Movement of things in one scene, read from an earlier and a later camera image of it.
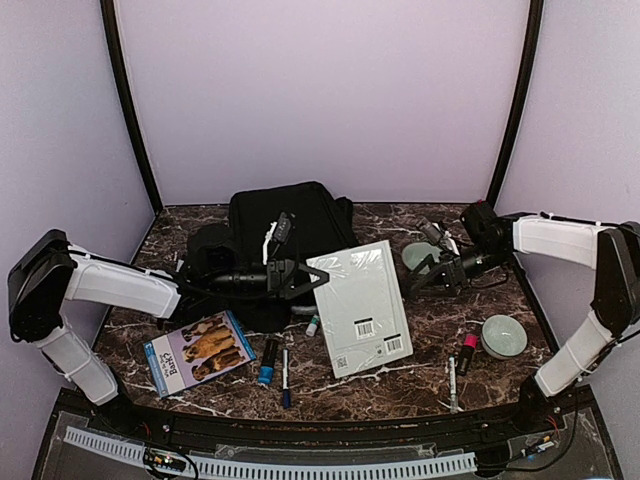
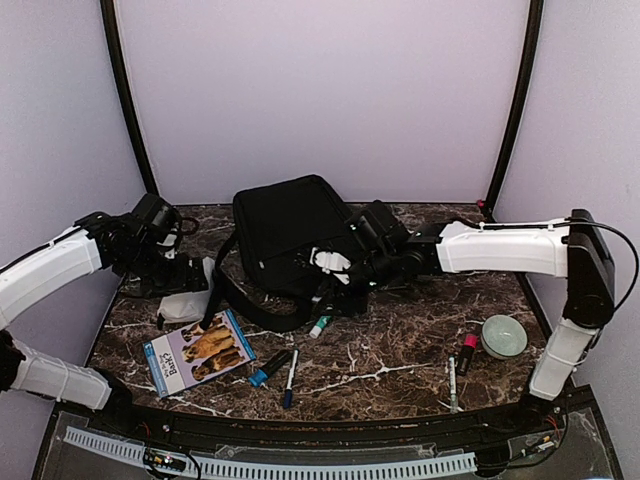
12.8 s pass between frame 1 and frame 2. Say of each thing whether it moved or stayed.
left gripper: moved
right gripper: moved
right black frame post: stayed
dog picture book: stayed
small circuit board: stayed
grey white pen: stayed
